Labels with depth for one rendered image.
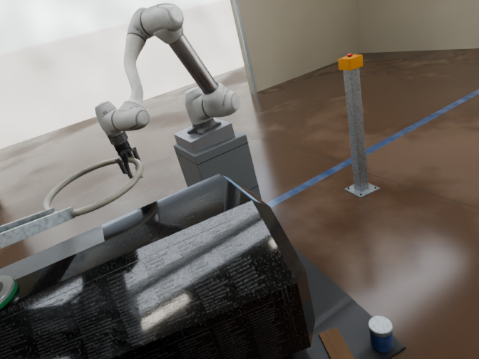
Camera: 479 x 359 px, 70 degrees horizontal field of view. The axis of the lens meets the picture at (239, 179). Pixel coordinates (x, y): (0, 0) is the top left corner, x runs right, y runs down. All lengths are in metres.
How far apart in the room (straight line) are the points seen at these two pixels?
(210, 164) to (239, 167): 0.23
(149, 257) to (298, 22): 6.98
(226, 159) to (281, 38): 5.50
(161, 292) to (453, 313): 1.43
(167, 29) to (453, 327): 1.99
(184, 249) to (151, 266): 0.13
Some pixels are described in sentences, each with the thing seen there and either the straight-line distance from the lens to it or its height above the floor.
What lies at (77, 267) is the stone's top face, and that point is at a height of 0.87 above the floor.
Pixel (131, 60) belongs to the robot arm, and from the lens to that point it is 1.93.
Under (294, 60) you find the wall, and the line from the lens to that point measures 7.79.
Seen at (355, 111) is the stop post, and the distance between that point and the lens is 2.70.
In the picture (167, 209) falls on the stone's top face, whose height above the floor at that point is 0.87.
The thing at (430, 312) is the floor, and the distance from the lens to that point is 2.07.
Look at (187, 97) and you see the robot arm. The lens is 2.29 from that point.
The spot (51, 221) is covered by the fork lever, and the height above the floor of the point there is 0.98.
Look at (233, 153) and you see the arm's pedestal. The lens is 2.31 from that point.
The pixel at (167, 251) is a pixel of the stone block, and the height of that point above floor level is 0.83.
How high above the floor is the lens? 1.54
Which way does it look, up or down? 25 degrees down
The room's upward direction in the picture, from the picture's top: 15 degrees counter-clockwise
